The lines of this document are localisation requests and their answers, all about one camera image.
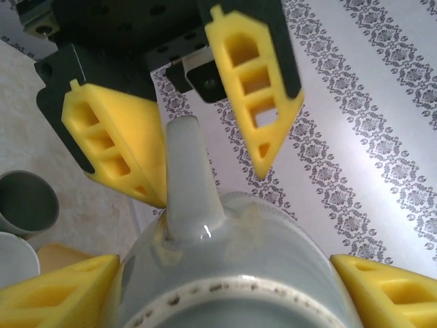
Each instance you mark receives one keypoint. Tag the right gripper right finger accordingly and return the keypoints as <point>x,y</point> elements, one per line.
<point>392,300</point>

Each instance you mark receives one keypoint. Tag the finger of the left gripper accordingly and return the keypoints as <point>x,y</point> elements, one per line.
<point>143,143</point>
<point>246,68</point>

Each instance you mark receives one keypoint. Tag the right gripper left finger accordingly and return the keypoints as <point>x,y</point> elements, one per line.
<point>51,300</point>

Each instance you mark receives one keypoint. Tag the white faceted mug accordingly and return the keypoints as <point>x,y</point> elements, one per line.
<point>17,256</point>

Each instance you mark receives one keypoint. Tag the large dark grey mug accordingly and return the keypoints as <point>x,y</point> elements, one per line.
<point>27,205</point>

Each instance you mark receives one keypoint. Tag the small tapered grey mug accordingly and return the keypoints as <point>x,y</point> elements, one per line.
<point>239,256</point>

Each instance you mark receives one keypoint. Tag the yellow plastic tray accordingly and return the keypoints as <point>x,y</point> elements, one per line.
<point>61,254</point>

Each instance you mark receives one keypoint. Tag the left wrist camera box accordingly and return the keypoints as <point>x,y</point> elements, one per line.
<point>34,24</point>

